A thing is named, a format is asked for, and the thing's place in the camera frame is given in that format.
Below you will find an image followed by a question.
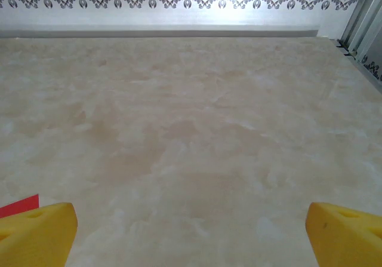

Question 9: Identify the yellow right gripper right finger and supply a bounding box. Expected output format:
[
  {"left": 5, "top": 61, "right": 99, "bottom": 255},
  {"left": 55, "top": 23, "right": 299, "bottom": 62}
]
[{"left": 306, "top": 201, "right": 382, "bottom": 267}]

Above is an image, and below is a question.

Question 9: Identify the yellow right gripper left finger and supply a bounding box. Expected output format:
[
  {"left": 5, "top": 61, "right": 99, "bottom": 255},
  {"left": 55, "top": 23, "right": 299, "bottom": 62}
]
[{"left": 0, "top": 202, "right": 78, "bottom": 267}]

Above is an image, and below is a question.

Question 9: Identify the red square paper sheet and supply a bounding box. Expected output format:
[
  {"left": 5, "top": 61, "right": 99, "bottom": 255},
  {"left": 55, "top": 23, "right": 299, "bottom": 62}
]
[{"left": 0, "top": 194, "right": 40, "bottom": 219}]

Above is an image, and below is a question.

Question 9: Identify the aluminium frame side rail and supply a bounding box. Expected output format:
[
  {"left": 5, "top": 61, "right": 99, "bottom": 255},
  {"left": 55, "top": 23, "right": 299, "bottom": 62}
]
[{"left": 335, "top": 38, "right": 382, "bottom": 84}]

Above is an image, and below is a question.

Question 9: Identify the aluminium frame corner post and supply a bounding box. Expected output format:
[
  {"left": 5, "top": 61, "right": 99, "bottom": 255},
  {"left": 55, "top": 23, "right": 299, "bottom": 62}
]
[{"left": 341, "top": 0, "right": 382, "bottom": 59}]

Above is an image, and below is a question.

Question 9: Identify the aluminium frame wall rail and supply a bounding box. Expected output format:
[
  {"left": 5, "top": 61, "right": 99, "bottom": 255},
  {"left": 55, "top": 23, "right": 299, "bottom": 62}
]
[{"left": 0, "top": 27, "right": 319, "bottom": 39}]

